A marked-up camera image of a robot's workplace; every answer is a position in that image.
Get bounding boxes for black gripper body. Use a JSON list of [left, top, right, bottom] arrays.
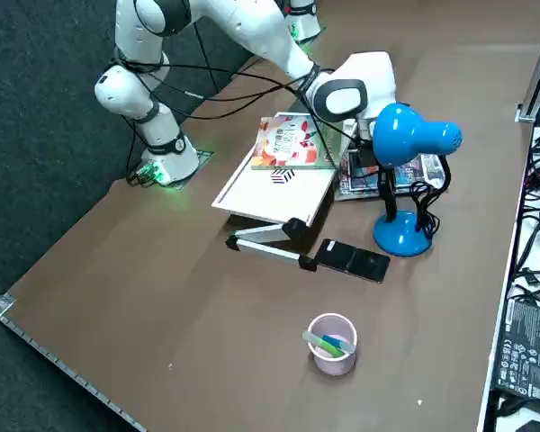
[[351, 137, 378, 168]]

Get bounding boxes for blue desk lamp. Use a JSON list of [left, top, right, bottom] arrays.
[[371, 102, 464, 258]]

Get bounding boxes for green cover picture book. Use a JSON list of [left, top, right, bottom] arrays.
[[250, 112, 350, 172]]

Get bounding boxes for white folding book stand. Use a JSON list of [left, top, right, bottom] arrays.
[[211, 112, 359, 274]]

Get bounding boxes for white bordered comic magazine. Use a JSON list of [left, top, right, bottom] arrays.
[[341, 152, 427, 193]]

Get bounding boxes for blue wrapped magazine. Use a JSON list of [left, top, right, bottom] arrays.
[[335, 150, 447, 203]]

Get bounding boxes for black rectangular folding case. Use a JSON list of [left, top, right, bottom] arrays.
[[314, 238, 392, 284]]

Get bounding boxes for blue pen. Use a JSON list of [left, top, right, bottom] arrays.
[[321, 334, 356, 355]]

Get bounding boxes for green highlighter pen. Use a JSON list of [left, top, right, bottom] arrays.
[[301, 331, 346, 359]]

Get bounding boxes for pink pen cup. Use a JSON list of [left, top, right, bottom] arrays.
[[306, 313, 358, 377]]

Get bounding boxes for labelled black power adapter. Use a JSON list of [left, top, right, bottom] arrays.
[[493, 294, 540, 402]]

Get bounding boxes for black lamp power cable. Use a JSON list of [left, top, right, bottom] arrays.
[[407, 155, 454, 242]]

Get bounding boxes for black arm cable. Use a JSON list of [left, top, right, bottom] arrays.
[[116, 62, 341, 172], [150, 83, 307, 122]]

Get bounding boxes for aluminium frame post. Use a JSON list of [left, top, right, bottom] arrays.
[[516, 0, 540, 123]]

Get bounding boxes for black base cables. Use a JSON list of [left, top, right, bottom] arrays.
[[124, 112, 163, 186]]

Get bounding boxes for aluminium table edge rail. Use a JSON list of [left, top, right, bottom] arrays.
[[0, 287, 148, 432]]

